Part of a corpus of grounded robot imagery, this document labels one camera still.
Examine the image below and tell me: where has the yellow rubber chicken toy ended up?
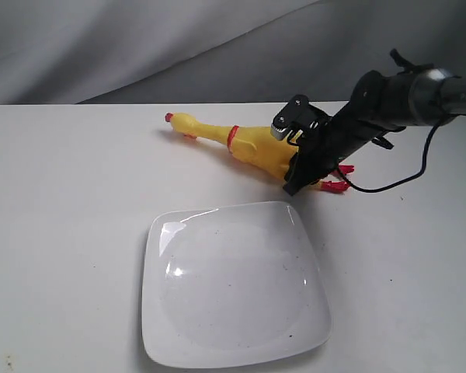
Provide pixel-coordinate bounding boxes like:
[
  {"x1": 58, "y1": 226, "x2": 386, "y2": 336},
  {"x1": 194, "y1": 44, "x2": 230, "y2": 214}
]
[{"x1": 165, "y1": 111, "x2": 355, "y2": 194}]

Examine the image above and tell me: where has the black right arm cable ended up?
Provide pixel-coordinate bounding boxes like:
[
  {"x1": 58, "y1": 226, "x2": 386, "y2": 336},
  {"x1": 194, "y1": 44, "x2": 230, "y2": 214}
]
[{"x1": 336, "y1": 112, "x2": 466, "y2": 193}]

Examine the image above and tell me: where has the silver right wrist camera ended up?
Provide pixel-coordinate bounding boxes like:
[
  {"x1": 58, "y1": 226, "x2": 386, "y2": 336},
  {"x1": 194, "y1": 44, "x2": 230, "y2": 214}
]
[{"x1": 270, "y1": 94, "x2": 330, "y2": 141}]

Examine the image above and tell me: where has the grey fabric backdrop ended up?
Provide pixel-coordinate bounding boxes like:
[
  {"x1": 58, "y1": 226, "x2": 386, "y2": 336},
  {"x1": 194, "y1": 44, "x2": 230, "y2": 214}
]
[{"x1": 0, "y1": 1, "x2": 466, "y2": 104}]

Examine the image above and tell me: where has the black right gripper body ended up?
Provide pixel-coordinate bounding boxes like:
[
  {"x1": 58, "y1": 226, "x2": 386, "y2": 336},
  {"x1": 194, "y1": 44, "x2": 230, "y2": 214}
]
[{"x1": 283, "y1": 70, "x2": 405, "y2": 194}]

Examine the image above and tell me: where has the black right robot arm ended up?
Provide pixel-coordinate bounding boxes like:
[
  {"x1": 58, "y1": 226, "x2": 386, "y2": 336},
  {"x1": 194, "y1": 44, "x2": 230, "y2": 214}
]
[{"x1": 271, "y1": 50, "x2": 466, "y2": 196}]

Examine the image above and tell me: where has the white square plate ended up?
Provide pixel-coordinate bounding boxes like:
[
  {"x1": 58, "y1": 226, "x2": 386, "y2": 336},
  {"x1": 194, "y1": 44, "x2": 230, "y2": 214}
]
[{"x1": 141, "y1": 201, "x2": 332, "y2": 369}]

